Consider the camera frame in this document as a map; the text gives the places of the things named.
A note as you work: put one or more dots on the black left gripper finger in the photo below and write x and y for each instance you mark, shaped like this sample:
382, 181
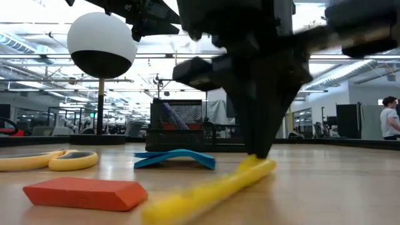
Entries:
162, 11
159, 28

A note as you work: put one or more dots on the orange eraser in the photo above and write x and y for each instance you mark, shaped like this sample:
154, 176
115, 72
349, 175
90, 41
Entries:
84, 193

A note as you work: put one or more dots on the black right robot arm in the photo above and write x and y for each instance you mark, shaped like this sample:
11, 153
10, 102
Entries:
218, 15

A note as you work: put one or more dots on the person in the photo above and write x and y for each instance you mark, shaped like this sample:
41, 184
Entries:
389, 118

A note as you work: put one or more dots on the purple marker pen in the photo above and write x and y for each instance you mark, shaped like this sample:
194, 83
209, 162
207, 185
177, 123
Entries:
175, 115

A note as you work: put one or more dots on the grey cloth cover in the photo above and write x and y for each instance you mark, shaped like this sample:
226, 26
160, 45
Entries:
217, 112

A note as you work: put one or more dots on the white black globe lamp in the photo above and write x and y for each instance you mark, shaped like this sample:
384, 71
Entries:
100, 37

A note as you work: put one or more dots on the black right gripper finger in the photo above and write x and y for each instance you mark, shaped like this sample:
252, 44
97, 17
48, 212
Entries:
281, 93
253, 109

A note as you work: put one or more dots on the black aluminium table frame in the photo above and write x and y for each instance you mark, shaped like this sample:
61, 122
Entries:
31, 141

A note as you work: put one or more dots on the blue sticky note pad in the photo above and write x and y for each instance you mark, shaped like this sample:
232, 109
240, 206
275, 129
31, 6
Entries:
175, 154

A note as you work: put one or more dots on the yellow highlighter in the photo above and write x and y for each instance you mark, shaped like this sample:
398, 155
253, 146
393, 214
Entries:
203, 193

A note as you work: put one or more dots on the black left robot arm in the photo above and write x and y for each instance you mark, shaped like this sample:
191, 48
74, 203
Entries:
78, 2

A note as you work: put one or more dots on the green curtain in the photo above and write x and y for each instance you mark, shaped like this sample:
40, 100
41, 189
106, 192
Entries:
370, 122

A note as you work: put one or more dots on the black red office chair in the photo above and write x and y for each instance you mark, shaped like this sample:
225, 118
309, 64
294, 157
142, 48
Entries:
12, 132

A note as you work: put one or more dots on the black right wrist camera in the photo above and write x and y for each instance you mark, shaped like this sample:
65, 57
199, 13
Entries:
195, 75

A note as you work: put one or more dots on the black mesh desk organizer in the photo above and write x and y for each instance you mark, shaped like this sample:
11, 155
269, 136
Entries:
175, 140

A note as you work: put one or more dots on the black partition panel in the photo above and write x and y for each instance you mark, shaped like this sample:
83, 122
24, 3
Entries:
348, 122

